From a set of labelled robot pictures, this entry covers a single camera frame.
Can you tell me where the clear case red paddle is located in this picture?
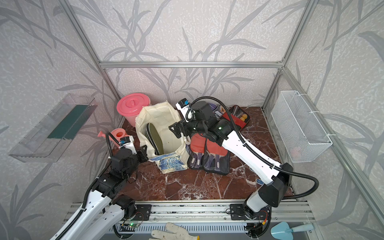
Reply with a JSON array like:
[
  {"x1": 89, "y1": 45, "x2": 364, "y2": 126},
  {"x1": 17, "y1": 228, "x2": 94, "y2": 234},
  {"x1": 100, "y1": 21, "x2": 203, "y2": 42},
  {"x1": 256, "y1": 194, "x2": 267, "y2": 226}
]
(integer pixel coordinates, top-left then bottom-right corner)
[{"x1": 188, "y1": 134, "x2": 207, "y2": 170}]

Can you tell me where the canvas tote bag starry print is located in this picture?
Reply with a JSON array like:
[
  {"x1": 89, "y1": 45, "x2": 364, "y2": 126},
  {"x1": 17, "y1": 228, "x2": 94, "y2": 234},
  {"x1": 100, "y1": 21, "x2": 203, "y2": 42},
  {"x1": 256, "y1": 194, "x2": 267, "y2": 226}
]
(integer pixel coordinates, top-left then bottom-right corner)
[{"x1": 136, "y1": 102, "x2": 190, "y2": 174}]

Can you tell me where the red trimmed paddle case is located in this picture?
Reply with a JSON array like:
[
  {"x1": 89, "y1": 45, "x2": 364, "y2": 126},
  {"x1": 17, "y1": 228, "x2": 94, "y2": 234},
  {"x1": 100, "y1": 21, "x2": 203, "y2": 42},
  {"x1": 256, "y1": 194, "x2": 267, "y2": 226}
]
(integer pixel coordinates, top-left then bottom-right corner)
[{"x1": 229, "y1": 105, "x2": 251, "y2": 130}]

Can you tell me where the black zipper paddle case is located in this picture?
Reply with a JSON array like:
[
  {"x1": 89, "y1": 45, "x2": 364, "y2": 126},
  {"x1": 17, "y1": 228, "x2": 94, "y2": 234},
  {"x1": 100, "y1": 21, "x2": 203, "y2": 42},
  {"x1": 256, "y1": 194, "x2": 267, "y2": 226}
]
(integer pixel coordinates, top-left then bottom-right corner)
[{"x1": 203, "y1": 140, "x2": 230, "y2": 176}]

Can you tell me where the clear paddle case teal paddle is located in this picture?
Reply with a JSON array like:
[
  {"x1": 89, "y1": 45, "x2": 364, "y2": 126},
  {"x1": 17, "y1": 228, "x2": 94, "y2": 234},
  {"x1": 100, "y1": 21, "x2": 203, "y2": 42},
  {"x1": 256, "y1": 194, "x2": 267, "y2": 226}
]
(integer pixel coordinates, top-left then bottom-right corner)
[{"x1": 213, "y1": 105, "x2": 226, "y2": 119}]

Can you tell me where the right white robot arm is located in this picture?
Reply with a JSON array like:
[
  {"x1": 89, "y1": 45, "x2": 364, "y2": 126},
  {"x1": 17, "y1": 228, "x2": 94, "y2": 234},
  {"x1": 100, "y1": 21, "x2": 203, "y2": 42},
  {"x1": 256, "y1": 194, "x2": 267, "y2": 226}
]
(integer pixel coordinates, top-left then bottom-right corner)
[{"x1": 169, "y1": 96, "x2": 320, "y2": 219}]

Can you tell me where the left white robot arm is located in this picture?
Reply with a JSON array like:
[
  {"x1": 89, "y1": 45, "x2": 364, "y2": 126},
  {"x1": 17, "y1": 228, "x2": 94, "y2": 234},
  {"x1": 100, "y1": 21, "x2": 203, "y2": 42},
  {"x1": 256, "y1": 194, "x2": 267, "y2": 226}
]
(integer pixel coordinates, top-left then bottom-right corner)
[{"x1": 52, "y1": 146, "x2": 148, "y2": 240}]

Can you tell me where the green paddle case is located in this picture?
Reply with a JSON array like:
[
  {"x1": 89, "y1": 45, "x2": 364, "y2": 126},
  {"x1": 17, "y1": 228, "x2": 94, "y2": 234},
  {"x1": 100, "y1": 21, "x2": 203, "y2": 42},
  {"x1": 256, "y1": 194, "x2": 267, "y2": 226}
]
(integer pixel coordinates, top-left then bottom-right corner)
[{"x1": 146, "y1": 123, "x2": 164, "y2": 156}]

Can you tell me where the pink watering can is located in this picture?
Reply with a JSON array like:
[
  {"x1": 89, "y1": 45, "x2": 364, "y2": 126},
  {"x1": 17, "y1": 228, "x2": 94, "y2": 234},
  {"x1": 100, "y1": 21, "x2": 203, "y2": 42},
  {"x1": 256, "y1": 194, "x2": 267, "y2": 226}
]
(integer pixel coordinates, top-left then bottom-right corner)
[{"x1": 110, "y1": 128, "x2": 128, "y2": 148}]

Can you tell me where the pink bucket with lid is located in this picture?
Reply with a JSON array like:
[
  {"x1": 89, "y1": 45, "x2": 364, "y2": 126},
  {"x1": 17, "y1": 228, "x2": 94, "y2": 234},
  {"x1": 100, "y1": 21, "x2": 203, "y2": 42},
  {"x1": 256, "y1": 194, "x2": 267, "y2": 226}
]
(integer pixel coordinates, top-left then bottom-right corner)
[{"x1": 116, "y1": 93, "x2": 151, "y2": 127}]

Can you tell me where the blue dotted work glove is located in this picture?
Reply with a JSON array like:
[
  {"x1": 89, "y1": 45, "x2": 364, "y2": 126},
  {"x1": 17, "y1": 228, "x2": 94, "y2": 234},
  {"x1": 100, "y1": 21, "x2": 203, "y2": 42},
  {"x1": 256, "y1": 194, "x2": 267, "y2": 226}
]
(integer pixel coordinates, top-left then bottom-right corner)
[{"x1": 256, "y1": 179, "x2": 264, "y2": 186}]

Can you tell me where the white work glove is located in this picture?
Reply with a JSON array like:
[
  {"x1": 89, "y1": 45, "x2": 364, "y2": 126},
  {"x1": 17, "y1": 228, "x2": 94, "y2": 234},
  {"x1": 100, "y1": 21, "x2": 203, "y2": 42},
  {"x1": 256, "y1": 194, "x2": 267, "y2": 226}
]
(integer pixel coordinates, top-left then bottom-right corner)
[{"x1": 150, "y1": 223, "x2": 200, "y2": 240}]

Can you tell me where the light blue garden trowel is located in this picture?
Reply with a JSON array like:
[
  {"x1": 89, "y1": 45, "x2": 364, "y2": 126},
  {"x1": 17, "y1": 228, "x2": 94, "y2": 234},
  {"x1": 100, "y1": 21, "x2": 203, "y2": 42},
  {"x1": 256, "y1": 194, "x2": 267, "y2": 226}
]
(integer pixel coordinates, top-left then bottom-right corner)
[{"x1": 271, "y1": 222, "x2": 314, "y2": 240}]

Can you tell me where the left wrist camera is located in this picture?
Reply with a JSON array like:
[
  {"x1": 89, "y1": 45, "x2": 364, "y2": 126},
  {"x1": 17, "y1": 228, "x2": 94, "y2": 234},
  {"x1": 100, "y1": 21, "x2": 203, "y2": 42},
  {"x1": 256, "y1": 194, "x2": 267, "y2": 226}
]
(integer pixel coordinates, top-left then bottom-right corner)
[{"x1": 120, "y1": 135, "x2": 135, "y2": 151}]

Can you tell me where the clear plastic wall tray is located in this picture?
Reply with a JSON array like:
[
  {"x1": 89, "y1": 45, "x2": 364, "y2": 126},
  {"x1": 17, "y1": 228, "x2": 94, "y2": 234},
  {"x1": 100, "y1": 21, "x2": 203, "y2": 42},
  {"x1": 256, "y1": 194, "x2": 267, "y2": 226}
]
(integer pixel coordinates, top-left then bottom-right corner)
[{"x1": 9, "y1": 94, "x2": 98, "y2": 163}]

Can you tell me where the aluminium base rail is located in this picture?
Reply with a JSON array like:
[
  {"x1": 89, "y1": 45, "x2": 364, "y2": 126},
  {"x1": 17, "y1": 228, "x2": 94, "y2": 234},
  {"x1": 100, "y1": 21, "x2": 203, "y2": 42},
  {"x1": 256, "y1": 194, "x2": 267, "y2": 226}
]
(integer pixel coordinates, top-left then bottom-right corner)
[{"x1": 62, "y1": 200, "x2": 316, "y2": 224}]

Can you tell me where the aluminium cage frame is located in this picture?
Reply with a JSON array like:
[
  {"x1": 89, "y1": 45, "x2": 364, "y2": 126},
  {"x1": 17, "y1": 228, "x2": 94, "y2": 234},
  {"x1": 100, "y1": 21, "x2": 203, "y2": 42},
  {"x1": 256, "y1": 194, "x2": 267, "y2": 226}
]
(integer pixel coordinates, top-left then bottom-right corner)
[{"x1": 59, "y1": 1, "x2": 384, "y2": 223}]

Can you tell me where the white wire wall basket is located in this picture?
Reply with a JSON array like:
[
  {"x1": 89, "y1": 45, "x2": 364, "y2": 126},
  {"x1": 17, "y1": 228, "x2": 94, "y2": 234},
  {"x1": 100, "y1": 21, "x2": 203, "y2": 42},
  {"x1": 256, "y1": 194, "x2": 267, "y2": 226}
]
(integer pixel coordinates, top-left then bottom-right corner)
[{"x1": 271, "y1": 91, "x2": 333, "y2": 163}]

